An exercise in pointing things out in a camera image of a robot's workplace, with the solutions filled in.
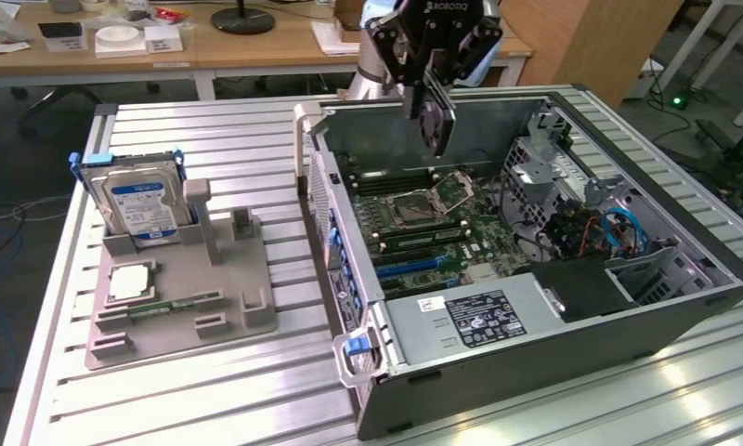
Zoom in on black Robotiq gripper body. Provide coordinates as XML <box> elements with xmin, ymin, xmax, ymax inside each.
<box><xmin>400</xmin><ymin>0</ymin><xmax>488</xmax><ymax>88</ymax></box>

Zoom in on black Nvidia Quadro graphics card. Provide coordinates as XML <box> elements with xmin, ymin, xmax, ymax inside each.
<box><xmin>416</xmin><ymin>78</ymin><xmax>459</xmax><ymax>160</ymax></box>

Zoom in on white paper stack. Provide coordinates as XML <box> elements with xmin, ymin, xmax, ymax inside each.
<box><xmin>311</xmin><ymin>20</ymin><xmax>364</xmax><ymax>58</ymax></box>

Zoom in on brown cardboard box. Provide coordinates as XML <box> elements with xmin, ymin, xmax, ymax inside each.
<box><xmin>334</xmin><ymin>0</ymin><xmax>367</xmax><ymax>33</ymax></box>

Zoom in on wooden cabinet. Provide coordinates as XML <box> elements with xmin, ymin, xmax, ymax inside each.
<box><xmin>519</xmin><ymin>0</ymin><xmax>688</xmax><ymax>109</ymax></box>

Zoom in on long wooden desk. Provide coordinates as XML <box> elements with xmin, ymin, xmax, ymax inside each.
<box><xmin>0</xmin><ymin>0</ymin><xmax>535</xmax><ymax>101</ymax></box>

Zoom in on black round lamp base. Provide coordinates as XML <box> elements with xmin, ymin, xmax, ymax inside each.
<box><xmin>210</xmin><ymin>0</ymin><xmax>278</xmax><ymax>35</ymax></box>

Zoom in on black RAM slot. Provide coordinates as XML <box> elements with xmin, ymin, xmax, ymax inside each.
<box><xmin>351</xmin><ymin>178</ymin><xmax>439</xmax><ymax>195</ymax></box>
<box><xmin>346</xmin><ymin>167</ymin><xmax>435</xmax><ymax>183</ymax></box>

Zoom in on perforated metal disk bay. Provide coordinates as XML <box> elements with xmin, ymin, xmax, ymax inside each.
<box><xmin>501</xmin><ymin>99</ymin><xmax>596</xmax><ymax>225</ymax></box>

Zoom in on metal socket cover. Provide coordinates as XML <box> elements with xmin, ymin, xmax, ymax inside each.
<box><xmin>432</xmin><ymin>169</ymin><xmax>477</xmax><ymax>216</ymax></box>

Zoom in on CPU socket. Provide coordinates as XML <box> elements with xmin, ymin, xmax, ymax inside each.
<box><xmin>391</xmin><ymin>189</ymin><xmax>440</xmax><ymax>223</ymax></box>

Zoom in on plain white carton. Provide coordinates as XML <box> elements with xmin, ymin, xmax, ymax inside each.
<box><xmin>143</xmin><ymin>25</ymin><xmax>184</xmax><ymax>55</ymax></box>

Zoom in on installed dark RAM stick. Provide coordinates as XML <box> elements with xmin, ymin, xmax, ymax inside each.
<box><xmin>379</xmin><ymin>222</ymin><xmax>468</xmax><ymax>248</ymax></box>

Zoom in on blue card retainer clips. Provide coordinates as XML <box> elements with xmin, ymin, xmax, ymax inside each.
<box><xmin>326</xmin><ymin>207</ymin><xmax>365</xmax><ymax>321</ymax></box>

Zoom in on black floor stand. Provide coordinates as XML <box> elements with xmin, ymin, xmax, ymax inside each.
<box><xmin>693</xmin><ymin>118</ymin><xmax>743</xmax><ymax>196</ymax></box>

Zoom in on white round bowl box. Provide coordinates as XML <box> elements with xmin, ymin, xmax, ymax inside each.
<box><xmin>94</xmin><ymin>25</ymin><xmax>151</xmax><ymax>59</ymax></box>

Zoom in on green motherboard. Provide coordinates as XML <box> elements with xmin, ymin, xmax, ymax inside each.
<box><xmin>340</xmin><ymin>157</ymin><xmax>535</xmax><ymax>301</ymax></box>

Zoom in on black expansion slot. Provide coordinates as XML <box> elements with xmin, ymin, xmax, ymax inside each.
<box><xmin>371</xmin><ymin>246</ymin><xmax>439</xmax><ymax>262</ymax></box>

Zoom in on white box with black top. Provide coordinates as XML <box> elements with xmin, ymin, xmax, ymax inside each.
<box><xmin>38</xmin><ymin>21</ymin><xmax>91</xmax><ymax>53</ymax></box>

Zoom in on silver hard disk blue label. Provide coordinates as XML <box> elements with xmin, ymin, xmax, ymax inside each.
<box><xmin>79</xmin><ymin>165</ymin><xmax>186</xmax><ymax>243</ymax></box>

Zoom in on hard drive with blue label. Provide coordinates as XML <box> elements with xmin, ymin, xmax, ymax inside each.
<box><xmin>67</xmin><ymin>149</ymin><xmax>191</xmax><ymax>224</ymax></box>

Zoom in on black office chair base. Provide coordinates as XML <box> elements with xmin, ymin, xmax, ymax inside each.
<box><xmin>10</xmin><ymin>81</ymin><xmax>163</xmax><ymax>140</ymax></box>

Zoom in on small metal disk bay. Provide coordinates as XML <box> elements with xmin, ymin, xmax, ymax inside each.
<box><xmin>604</xmin><ymin>245</ymin><xmax>717</xmax><ymax>308</ymax></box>

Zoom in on grey power supply unit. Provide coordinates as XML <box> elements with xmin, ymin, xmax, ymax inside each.
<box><xmin>381</xmin><ymin>273</ymin><xmax>565</xmax><ymax>368</ymax></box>

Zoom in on silver CPU chip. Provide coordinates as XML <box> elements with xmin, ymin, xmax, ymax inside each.
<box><xmin>110</xmin><ymin>267</ymin><xmax>152</xmax><ymax>302</ymax></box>

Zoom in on green RAM stick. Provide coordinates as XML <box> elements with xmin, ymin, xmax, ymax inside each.
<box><xmin>127</xmin><ymin>296</ymin><xmax>216</xmax><ymax>320</ymax></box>

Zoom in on grey printed parts rack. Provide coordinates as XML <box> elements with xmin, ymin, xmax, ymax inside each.
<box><xmin>84</xmin><ymin>178</ymin><xmax>280</xmax><ymax>372</ymax></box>

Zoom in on open dark grey PC case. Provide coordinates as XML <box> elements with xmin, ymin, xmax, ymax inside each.
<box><xmin>292</xmin><ymin>83</ymin><xmax>743</xmax><ymax>442</ymax></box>

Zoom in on red wire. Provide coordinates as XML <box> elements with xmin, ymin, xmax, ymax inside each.
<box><xmin>580</xmin><ymin>214</ymin><xmax>615</xmax><ymax>255</ymax></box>

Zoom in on blue wire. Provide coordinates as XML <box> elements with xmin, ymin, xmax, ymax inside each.
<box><xmin>599</xmin><ymin>208</ymin><xmax>652</xmax><ymax>256</ymax></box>

